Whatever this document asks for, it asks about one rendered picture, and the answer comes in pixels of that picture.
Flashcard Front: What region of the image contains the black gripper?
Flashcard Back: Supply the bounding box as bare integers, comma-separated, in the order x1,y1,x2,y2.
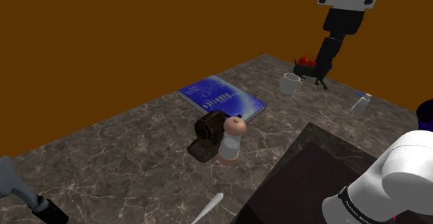
314,8,366,80

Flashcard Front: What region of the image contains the black footed bowl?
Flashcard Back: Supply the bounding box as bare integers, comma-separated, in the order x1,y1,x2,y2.
292,57,329,92

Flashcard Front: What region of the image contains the white mug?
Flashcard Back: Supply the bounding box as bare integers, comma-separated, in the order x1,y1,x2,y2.
278,71,304,96

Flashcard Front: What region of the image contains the grey bottle with blue nozzle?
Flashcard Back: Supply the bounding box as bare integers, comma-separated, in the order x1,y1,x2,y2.
350,90,373,115

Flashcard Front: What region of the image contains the dark blue round object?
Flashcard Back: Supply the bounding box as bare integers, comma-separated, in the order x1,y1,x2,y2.
415,98,433,132

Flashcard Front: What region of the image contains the blue book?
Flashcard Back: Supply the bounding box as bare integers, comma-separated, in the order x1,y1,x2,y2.
178,74,268,125

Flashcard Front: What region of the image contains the dark patterned robot stand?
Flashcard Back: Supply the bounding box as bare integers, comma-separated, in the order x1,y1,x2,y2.
232,121,383,224

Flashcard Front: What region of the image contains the clear shaker with tan cap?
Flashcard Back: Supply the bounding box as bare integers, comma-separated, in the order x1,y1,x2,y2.
216,115,248,167

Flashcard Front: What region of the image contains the dark brown barrel-shaped object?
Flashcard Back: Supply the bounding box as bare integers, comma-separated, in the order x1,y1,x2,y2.
186,110,228,164

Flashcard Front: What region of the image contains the grey and black tool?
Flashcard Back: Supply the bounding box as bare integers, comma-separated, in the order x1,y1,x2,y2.
0,155,69,224

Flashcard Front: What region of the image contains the white utensil handle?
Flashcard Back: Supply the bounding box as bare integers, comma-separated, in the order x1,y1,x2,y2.
190,191,225,224

